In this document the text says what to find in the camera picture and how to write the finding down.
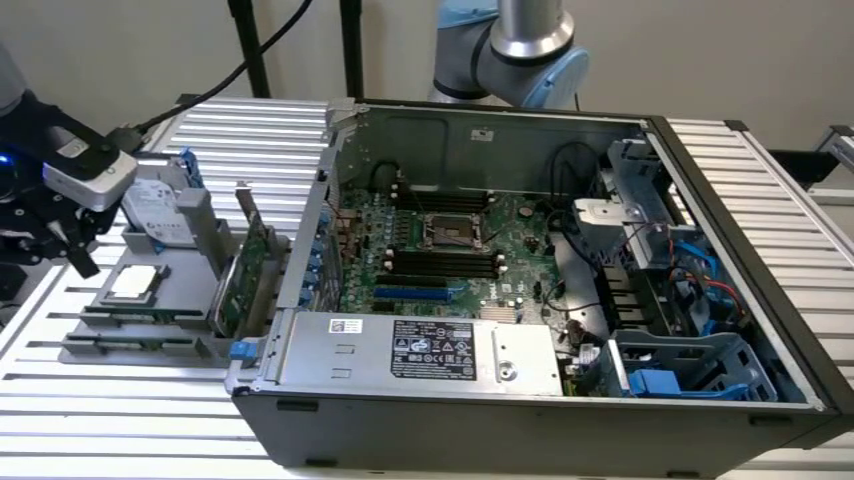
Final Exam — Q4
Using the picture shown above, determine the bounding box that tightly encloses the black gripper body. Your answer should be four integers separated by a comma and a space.
0, 97, 114, 266

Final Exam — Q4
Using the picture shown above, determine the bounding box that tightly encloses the green RAM stick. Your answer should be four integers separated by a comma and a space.
81, 305, 205, 322
62, 333, 202, 352

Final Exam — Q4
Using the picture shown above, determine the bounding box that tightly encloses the silver CPU chip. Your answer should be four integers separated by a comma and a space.
109, 264, 162, 297

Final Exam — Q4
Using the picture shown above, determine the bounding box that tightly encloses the black box beside table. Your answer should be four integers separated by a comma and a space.
0, 264, 29, 302

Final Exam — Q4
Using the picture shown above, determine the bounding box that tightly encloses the grey parts rack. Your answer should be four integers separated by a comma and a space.
57, 159, 294, 370

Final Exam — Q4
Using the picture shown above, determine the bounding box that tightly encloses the green graphics card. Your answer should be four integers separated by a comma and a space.
210, 182, 280, 337

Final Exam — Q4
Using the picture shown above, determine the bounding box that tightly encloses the silver power supply unit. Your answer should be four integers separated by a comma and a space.
262, 309, 565, 399

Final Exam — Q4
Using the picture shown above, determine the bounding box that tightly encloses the black stand pole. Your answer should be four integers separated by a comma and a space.
337, 0, 366, 99
224, 0, 273, 99

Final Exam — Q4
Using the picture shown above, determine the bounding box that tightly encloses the long black expansion slot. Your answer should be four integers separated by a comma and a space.
374, 273, 449, 290

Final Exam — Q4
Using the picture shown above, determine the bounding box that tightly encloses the blue expansion slot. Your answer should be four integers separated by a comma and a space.
370, 285, 449, 300

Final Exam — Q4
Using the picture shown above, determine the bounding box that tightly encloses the green motherboard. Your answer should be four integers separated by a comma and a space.
336, 187, 581, 326

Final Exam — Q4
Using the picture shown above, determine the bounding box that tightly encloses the black open PC case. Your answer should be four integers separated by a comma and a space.
222, 97, 845, 469

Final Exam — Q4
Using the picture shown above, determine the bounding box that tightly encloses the silver metal drive cage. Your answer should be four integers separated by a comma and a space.
570, 138, 703, 272

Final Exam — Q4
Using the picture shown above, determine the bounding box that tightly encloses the blue plastic drive caddy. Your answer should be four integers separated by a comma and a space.
665, 236, 749, 332

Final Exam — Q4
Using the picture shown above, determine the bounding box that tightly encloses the blue drive cage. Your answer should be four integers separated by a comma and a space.
597, 328, 780, 403

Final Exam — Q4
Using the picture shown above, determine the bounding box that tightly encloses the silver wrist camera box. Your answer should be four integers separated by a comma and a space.
42, 133, 139, 213

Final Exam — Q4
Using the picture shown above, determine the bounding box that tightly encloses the silver hard disk blue bracket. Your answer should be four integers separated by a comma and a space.
118, 146, 202, 251

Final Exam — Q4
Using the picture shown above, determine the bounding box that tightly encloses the black camera cable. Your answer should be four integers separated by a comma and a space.
109, 0, 314, 151

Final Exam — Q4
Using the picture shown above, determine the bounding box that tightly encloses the short black looped wire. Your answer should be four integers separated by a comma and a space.
368, 159, 402, 192

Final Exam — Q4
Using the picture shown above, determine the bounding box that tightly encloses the CPU socket metal frame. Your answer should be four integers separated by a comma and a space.
416, 212, 496, 251

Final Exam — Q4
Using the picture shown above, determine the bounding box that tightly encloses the black looped power wire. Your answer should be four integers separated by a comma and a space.
548, 141, 602, 202

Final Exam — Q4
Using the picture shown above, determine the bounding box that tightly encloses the red data wire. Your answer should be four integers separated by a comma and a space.
704, 278, 743, 322

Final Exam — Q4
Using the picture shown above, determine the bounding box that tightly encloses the black bracket plate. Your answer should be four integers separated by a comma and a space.
764, 148, 829, 185

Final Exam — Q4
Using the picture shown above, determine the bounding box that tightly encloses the aluminium profile rail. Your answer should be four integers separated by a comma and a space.
808, 124, 854, 195

